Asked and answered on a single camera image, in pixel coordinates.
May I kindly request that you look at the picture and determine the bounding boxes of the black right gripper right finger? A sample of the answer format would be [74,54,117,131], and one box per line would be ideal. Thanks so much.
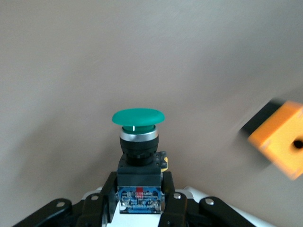
[160,171,256,227]

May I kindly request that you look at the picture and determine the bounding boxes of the green mushroom push button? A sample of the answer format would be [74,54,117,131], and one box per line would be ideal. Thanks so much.
[111,108,169,215]

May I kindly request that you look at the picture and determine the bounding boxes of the orange box with hole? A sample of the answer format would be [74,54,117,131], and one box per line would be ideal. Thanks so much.
[239,98,303,181]

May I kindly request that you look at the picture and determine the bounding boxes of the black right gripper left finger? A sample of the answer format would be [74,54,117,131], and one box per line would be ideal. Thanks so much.
[11,172,118,227]

